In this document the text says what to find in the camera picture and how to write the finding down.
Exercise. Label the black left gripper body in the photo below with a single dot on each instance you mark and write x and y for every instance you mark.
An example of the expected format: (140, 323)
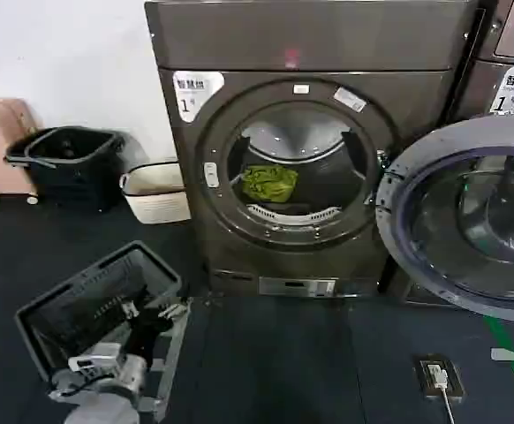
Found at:
(148, 331)

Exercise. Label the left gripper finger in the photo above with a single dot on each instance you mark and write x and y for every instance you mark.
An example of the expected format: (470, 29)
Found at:
(168, 311)
(130, 309)

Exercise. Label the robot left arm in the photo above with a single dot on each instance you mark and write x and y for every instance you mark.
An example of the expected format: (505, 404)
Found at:
(107, 397)

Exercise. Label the grey plastic laundry basket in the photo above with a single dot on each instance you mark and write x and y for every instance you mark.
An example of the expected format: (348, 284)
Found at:
(102, 265)

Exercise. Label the white laundry basket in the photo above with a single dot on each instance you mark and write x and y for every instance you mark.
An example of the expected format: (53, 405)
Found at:
(160, 203)

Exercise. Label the black plastic laundry basket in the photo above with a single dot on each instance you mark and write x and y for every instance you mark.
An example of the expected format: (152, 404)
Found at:
(71, 185)

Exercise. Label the green crumpled cloth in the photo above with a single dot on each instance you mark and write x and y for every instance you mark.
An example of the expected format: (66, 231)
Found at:
(269, 184)

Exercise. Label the round glass dryer door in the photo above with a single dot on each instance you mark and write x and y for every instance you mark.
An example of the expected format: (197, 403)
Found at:
(420, 265)

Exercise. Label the floor power socket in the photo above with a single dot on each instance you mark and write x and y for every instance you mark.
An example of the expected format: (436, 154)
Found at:
(425, 384)

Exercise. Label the grey front-loading dryer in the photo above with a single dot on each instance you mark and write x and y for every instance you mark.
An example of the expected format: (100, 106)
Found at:
(310, 40)

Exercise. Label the grey dryer with white label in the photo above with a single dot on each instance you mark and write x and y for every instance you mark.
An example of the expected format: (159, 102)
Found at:
(511, 26)

